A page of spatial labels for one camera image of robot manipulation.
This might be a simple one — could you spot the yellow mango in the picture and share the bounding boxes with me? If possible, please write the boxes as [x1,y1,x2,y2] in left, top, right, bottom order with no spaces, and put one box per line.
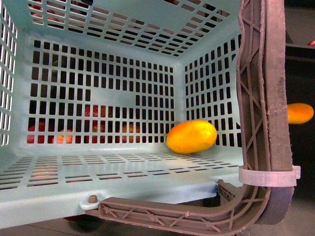
[166,120,217,154]
[287,103,314,124]

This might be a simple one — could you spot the light blue plastic basket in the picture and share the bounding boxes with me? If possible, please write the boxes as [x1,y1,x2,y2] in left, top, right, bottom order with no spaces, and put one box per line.
[0,0,243,228]

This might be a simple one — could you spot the brown basket handle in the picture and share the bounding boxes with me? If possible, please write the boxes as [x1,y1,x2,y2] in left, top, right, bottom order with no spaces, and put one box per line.
[87,0,296,236]

